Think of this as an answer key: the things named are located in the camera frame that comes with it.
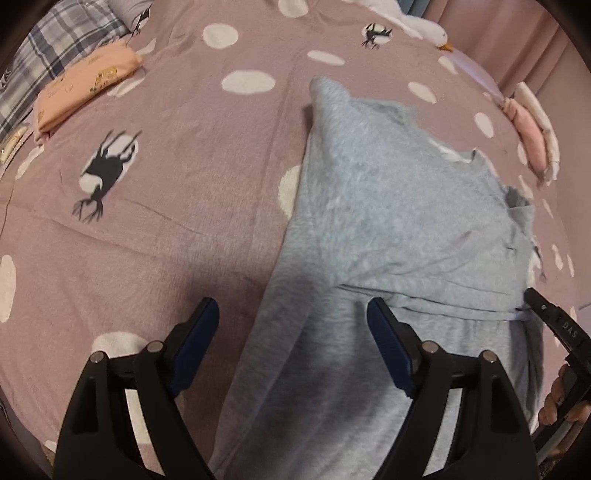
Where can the grey printed sweatshirt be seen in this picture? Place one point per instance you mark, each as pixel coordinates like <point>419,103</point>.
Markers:
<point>369,221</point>

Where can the mauve polka dot blanket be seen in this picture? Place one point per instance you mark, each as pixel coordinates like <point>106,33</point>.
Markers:
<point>184,184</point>

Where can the folded orange bear-print clothes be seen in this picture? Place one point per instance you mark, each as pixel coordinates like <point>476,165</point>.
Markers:
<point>83,85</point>

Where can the folded white cloth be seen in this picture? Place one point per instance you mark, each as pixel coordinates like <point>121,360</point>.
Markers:
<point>547,124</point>

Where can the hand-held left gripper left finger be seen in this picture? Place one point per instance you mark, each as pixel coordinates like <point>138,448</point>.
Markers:
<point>196,347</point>

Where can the plaid pillow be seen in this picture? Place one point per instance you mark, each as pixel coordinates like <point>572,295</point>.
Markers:
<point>55,46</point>

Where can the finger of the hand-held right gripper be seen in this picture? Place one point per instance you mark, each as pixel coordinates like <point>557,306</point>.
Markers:
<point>540,304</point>

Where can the folded pink cloth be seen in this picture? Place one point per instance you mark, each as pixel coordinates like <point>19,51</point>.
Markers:
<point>528,134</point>

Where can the white goose plush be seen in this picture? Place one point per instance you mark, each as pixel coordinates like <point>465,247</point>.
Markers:
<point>425,27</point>

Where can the small beige folded cloth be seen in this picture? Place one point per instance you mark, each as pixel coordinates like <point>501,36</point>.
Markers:
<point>11,144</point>

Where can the pink curtain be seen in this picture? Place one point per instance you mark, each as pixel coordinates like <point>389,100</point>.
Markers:
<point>521,41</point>

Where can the lilac pillow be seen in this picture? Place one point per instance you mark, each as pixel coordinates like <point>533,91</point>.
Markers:
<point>131,8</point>

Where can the person's right hand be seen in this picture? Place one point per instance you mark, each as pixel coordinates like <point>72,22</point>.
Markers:
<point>554,401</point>

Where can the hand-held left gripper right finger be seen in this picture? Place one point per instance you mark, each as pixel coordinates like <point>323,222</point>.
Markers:
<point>388,342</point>

